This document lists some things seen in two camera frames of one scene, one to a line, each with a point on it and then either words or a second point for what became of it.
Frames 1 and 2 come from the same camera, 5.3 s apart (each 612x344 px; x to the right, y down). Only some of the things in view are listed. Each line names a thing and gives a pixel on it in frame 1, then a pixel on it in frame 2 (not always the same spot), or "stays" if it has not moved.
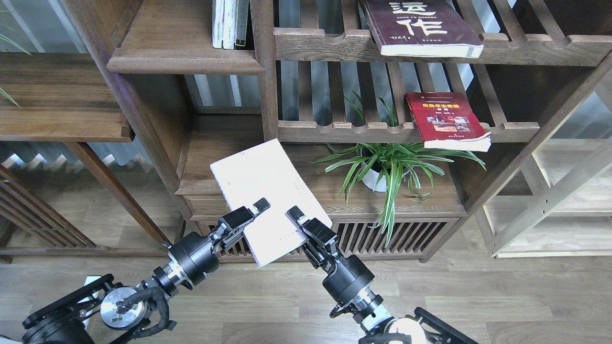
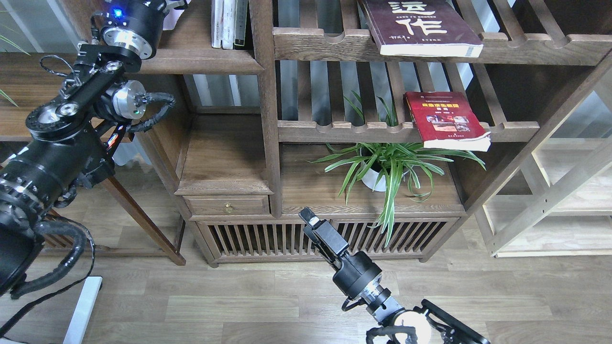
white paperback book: x=267 y=172 → x=171 y=18
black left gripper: x=192 y=257 → x=135 y=24
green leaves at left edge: x=2 y=37 stays
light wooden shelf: x=559 y=204 stays
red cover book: x=445 y=121 stays
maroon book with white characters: x=422 y=28 stays
